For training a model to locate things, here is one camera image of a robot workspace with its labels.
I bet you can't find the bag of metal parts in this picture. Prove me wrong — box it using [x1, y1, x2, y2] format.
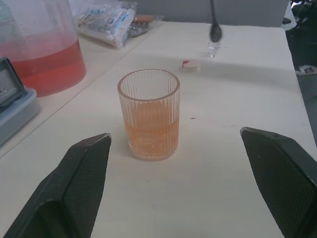
[127, 20, 155, 38]

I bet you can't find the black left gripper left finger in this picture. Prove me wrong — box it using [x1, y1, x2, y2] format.
[3, 133, 112, 238]

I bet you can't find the small clear bottle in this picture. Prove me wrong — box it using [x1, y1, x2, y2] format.
[202, 39, 221, 58]

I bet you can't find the clear bag of packets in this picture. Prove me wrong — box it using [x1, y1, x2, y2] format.
[77, 0, 138, 49]

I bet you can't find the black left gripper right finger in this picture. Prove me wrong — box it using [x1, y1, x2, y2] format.
[240, 127, 317, 238]

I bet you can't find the grey digital scale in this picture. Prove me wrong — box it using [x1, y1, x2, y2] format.
[0, 57, 41, 147]

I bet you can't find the white shoe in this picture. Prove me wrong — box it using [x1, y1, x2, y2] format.
[295, 63, 317, 76]

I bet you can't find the ribbed drinking glass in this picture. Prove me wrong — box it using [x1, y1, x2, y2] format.
[117, 69, 181, 162]

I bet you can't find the long black spoon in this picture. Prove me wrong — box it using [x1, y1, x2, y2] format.
[209, 0, 224, 42]

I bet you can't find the orange lid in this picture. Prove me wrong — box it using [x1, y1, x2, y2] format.
[133, 14, 164, 24]

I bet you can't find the large jug with red liquid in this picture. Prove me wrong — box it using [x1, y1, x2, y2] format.
[0, 0, 87, 98]

